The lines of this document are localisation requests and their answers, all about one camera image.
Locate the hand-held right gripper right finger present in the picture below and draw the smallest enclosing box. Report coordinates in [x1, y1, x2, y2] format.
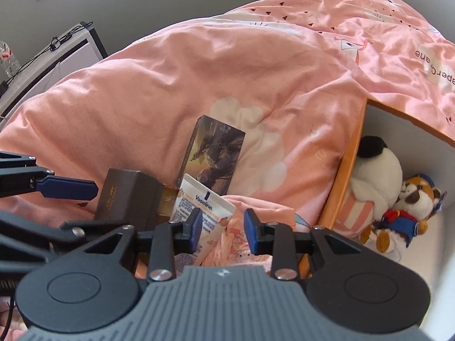
[245, 209, 361, 280]

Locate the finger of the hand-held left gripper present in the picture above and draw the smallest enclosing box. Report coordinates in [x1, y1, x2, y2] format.
[0, 210, 123, 267]
[0, 151, 99, 201]

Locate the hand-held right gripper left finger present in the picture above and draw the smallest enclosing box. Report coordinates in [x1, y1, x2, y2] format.
[83, 208, 203, 282]

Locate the white printed packet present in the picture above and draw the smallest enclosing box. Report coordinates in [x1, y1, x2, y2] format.
[170, 173, 237, 258]

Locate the dark grey box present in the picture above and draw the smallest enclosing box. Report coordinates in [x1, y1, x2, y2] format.
[93, 168, 165, 232]

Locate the dark picture card box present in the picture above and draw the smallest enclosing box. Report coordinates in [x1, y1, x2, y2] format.
[179, 115, 247, 197]

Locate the orange storage box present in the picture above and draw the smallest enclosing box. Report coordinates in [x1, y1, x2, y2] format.
[297, 97, 455, 341]

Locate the panda plush toy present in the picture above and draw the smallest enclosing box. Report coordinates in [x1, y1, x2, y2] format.
[336, 136, 404, 238]

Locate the clear plastic bottle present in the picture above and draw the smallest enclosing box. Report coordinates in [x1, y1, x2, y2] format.
[0, 41, 21, 79]

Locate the pink printed blanket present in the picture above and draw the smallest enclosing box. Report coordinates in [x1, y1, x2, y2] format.
[0, 0, 455, 341]

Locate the black cable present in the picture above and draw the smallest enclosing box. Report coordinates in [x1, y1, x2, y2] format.
[7, 22, 95, 86]

